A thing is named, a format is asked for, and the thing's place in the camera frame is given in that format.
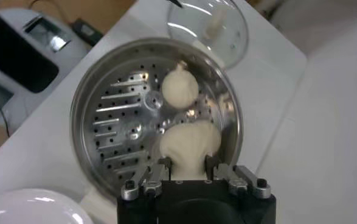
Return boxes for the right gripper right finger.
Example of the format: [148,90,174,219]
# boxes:
[204,154,272,200]

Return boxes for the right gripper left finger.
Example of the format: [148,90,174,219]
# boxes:
[120,156,173,201]

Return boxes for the white steamed baozi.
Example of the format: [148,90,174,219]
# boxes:
[158,120,222,181]
[161,60,199,110]

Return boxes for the glass lid with beige handle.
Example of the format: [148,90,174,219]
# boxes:
[165,0,249,70]

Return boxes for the white and black robot base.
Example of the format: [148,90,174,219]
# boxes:
[0,0,91,136]

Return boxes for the perforated stainless steamer basket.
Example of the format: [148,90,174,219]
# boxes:
[70,37,244,198]

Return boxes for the dark rectangular box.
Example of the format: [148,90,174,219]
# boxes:
[70,17,105,47]

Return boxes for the round white plate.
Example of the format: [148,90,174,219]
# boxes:
[0,187,94,224]

